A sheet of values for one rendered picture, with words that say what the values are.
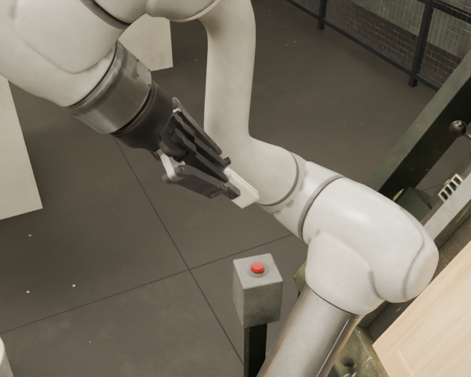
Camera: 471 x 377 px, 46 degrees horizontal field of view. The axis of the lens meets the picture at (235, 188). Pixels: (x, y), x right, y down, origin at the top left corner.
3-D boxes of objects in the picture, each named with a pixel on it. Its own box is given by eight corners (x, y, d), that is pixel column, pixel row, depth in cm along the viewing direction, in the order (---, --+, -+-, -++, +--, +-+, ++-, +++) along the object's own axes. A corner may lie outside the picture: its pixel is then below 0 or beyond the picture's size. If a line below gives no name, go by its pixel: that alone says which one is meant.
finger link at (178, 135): (175, 125, 63) (175, 133, 62) (232, 173, 70) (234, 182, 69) (149, 141, 64) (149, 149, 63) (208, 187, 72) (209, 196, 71)
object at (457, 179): (445, 197, 140) (437, 194, 139) (463, 176, 137) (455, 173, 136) (454, 207, 137) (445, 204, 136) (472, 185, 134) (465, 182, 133)
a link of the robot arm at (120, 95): (118, 20, 57) (157, 55, 61) (60, 66, 61) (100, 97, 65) (117, 75, 52) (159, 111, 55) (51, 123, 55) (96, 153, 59)
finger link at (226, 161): (149, 136, 65) (149, 128, 66) (208, 179, 73) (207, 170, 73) (174, 120, 63) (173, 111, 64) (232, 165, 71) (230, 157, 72)
